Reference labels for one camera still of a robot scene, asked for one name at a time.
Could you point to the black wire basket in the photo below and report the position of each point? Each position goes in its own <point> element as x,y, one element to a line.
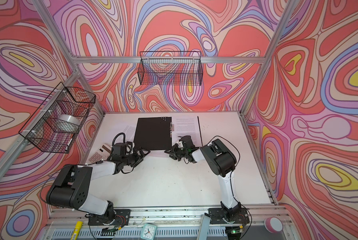
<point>170,68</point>
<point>61,120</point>

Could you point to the small teal clock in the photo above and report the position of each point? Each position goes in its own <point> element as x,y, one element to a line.
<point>148,232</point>

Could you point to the red folder with black interior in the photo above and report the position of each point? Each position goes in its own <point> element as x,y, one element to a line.
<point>154,134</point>

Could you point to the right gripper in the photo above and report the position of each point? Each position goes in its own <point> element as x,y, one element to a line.
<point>173,152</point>

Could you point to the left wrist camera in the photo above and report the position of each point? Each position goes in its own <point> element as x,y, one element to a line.
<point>120,150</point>

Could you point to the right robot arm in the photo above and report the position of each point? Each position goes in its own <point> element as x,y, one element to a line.
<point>222,163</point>

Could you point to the black wire basket left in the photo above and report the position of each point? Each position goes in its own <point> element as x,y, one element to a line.
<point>61,120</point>

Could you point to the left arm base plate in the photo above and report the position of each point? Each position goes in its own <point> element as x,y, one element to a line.
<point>119,218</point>

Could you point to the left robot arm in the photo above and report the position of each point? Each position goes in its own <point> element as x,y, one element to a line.
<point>71,187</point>

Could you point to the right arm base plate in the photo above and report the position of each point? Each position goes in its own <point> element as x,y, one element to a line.
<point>221,216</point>

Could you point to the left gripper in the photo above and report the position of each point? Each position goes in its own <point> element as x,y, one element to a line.
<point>141,156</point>

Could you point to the black wire basket back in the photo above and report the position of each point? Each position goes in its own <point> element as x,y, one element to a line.
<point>170,68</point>

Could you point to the white calculator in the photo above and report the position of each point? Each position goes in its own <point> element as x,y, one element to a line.
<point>100,155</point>

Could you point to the printed paper sheet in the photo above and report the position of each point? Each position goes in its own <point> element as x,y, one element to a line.
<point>186,126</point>
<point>129,132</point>

